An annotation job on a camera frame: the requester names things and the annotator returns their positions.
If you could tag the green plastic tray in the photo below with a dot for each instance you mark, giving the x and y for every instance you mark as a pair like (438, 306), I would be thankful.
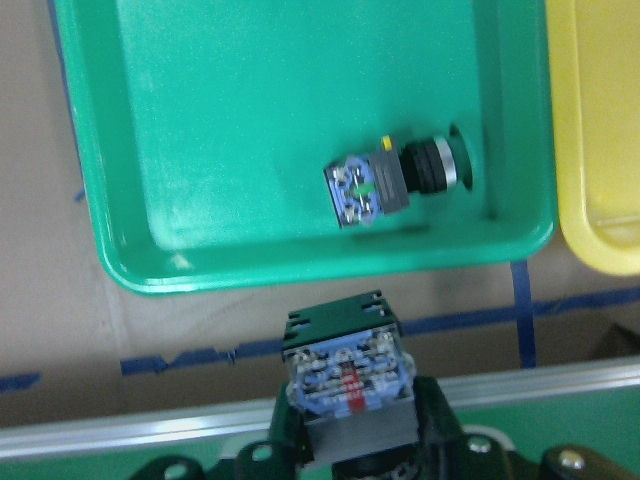
(203, 129)

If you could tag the yellow plastic tray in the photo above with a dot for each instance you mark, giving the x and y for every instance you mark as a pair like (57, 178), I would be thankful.
(594, 69)

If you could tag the green conveyor belt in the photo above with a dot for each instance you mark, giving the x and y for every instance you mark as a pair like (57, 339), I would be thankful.
(578, 421)

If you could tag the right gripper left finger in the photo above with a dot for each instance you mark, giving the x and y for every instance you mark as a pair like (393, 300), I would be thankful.
(291, 449)

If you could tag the green push button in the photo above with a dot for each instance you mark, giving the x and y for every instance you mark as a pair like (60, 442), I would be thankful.
(351, 377)
(367, 186)

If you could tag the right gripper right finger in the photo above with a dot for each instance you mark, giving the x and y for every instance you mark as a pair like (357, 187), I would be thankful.
(439, 432)

